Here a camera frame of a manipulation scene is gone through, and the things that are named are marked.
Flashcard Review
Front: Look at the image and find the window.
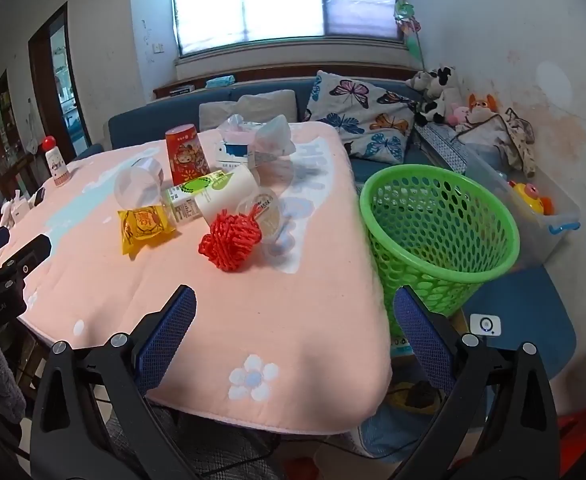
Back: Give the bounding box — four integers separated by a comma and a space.
170, 0, 406, 58

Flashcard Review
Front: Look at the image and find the pink flower blanket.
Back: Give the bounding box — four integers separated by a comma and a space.
0, 121, 394, 433

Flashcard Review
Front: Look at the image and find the grey plush toy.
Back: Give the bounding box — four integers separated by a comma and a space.
405, 71, 434, 93

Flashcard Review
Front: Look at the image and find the clear lidded plastic cup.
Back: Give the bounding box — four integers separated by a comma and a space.
235, 186, 286, 241

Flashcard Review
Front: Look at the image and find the pink plush toy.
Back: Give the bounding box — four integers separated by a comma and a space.
447, 102, 471, 127

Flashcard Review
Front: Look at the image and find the wooden glass display cabinet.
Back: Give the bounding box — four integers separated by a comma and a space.
27, 2, 94, 161

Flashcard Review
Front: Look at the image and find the green white milk carton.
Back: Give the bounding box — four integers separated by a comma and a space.
162, 166, 260, 224

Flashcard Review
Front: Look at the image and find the white blue tissue packet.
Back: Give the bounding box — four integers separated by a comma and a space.
216, 116, 257, 170

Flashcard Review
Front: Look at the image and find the yellow snack packet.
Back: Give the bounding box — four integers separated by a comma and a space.
117, 205, 178, 257

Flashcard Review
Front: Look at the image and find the beige cushion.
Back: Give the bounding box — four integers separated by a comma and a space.
235, 90, 299, 125
199, 101, 239, 133

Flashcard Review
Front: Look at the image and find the yellow power strip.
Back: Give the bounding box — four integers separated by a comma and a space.
390, 380, 444, 413

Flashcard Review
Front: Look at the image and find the butterfly print pillow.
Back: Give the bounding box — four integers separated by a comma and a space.
300, 70, 421, 165

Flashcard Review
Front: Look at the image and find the grey fabric chair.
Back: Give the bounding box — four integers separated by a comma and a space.
103, 400, 284, 480

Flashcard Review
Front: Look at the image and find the white plastic bag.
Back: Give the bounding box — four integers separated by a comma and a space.
253, 115, 297, 161

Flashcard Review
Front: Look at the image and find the white bottle with red cap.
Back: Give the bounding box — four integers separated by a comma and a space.
43, 135, 70, 187

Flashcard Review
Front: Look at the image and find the blue sofa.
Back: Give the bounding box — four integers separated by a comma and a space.
68, 77, 576, 381

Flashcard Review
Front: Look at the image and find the red woven ball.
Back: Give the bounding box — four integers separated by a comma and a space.
198, 205, 265, 272

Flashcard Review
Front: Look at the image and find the beige patterned cloth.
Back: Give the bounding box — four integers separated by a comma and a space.
503, 107, 538, 178

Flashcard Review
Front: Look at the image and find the red paper cup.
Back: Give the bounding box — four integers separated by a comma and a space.
165, 122, 211, 187

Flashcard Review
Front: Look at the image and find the green plastic mesh basket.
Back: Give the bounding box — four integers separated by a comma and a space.
359, 164, 521, 342

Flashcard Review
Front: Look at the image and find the clear plastic storage box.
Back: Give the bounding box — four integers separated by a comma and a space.
465, 140, 581, 266

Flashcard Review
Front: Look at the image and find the red plastic stool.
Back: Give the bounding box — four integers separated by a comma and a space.
555, 400, 586, 480

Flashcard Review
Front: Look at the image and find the white square device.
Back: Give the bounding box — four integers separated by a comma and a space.
463, 312, 502, 337

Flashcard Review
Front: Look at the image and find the grey patterned storage bag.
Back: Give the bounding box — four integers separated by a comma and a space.
413, 122, 468, 176

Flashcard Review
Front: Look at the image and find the orange fox plush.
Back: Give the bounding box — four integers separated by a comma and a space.
467, 92, 498, 121

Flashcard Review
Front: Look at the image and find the yellow plastic toy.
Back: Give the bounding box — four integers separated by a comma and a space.
510, 180, 554, 216

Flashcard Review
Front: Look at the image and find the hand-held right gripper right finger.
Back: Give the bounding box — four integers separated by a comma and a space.
392, 285, 560, 480

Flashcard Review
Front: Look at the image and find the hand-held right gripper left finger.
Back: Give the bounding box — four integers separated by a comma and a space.
29, 284, 197, 480

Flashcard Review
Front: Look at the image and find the white cloth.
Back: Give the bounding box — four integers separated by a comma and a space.
455, 115, 514, 151

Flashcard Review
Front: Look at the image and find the black white cow plush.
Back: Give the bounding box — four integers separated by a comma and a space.
415, 66, 461, 127

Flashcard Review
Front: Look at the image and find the colourful pinwheel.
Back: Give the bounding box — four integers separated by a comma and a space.
392, 0, 426, 71

